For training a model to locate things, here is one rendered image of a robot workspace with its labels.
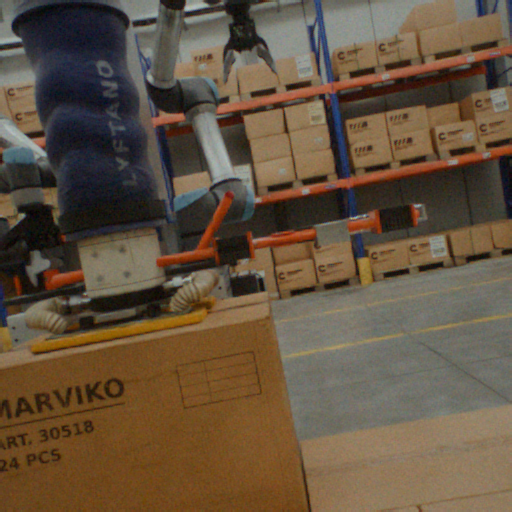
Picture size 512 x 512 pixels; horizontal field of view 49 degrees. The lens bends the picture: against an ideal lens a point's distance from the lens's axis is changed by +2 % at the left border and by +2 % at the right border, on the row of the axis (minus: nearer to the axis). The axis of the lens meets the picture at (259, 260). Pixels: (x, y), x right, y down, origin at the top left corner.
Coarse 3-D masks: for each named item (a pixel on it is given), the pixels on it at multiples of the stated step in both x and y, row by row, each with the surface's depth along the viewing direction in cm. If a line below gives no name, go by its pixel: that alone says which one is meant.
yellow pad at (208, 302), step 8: (168, 296) 132; (168, 304) 132; (192, 304) 128; (200, 304) 128; (208, 304) 128; (144, 312) 129; (96, 320) 130; (112, 320) 129; (120, 320) 129; (72, 328) 129
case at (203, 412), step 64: (256, 320) 104; (0, 384) 105; (64, 384) 105; (128, 384) 105; (192, 384) 105; (256, 384) 104; (0, 448) 106; (64, 448) 105; (128, 448) 105; (192, 448) 105; (256, 448) 105
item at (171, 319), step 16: (80, 320) 114; (128, 320) 115; (144, 320) 111; (160, 320) 110; (176, 320) 109; (192, 320) 109; (48, 336) 113; (64, 336) 111; (80, 336) 110; (96, 336) 110; (112, 336) 110
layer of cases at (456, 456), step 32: (448, 416) 143; (480, 416) 140; (320, 448) 138; (352, 448) 135; (384, 448) 132; (416, 448) 129; (448, 448) 126; (480, 448) 123; (320, 480) 122; (352, 480) 119; (384, 480) 117; (416, 480) 114; (448, 480) 112; (480, 480) 110
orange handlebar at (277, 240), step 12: (348, 228) 119; (360, 228) 119; (252, 240) 120; (264, 240) 120; (276, 240) 119; (288, 240) 120; (300, 240) 120; (192, 252) 120; (204, 252) 120; (156, 264) 120; (168, 264) 121; (60, 276) 121; (72, 276) 121
